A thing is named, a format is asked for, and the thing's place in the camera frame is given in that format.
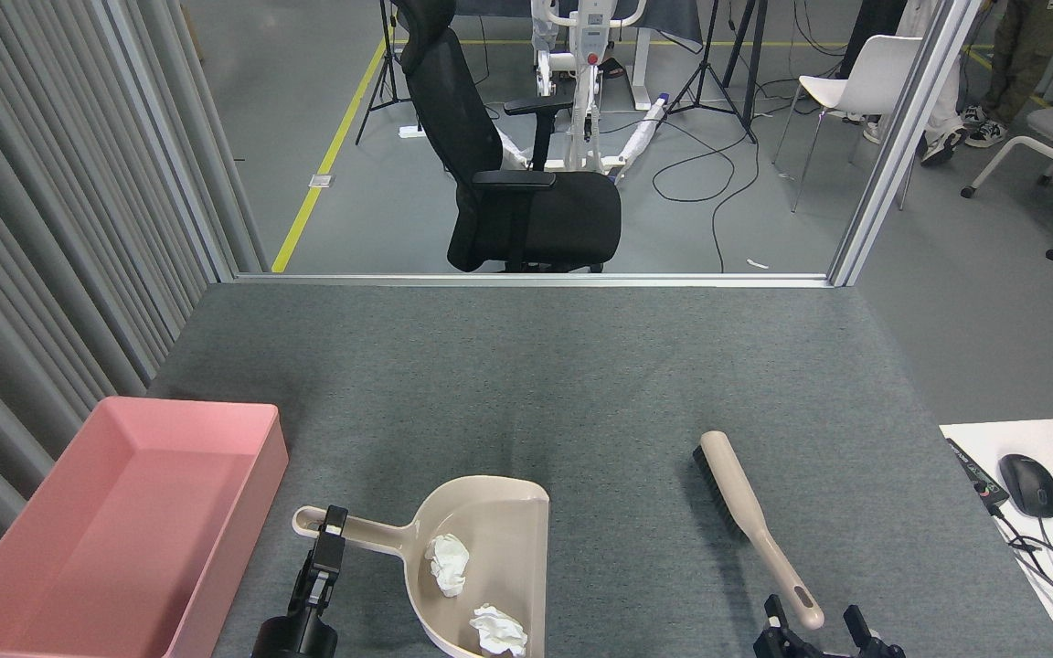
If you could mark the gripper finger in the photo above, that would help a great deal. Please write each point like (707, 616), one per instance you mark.
(330, 557)
(303, 589)
(865, 644)
(778, 640)

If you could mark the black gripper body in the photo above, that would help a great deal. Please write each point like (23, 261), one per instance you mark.
(293, 640)

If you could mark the white tissue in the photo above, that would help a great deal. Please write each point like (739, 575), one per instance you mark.
(499, 632)
(447, 565)

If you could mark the beige hand brush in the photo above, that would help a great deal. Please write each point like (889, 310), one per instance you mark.
(732, 484)

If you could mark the beige plastic dustpan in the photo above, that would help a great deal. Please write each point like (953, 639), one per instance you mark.
(508, 548)

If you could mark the pink plastic bin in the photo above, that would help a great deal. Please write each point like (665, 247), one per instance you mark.
(106, 512)

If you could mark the black computer mouse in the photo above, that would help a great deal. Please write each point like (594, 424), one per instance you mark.
(1029, 484)

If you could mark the silver floor socket plate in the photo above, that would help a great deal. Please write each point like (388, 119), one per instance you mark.
(322, 181)

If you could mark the black office chair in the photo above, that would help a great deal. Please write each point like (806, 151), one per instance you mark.
(572, 219)

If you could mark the white power strip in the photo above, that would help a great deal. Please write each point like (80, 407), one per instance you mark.
(411, 132)

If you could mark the black tripod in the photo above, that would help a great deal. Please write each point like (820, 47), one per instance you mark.
(388, 55)
(711, 37)

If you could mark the white wheeled stand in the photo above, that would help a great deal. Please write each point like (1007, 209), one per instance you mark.
(589, 91)

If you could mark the person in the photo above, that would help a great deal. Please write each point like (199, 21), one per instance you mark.
(947, 100)
(1034, 46)

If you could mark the white plastic chair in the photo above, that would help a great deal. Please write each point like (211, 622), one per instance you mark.
(865, 87)

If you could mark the dark desk white leg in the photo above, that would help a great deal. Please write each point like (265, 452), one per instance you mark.
(673, 18)

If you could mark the silver frame rail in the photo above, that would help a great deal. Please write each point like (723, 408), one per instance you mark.
(536, 279)

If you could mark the silver frame post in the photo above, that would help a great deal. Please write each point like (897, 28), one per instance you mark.
(906, 137)

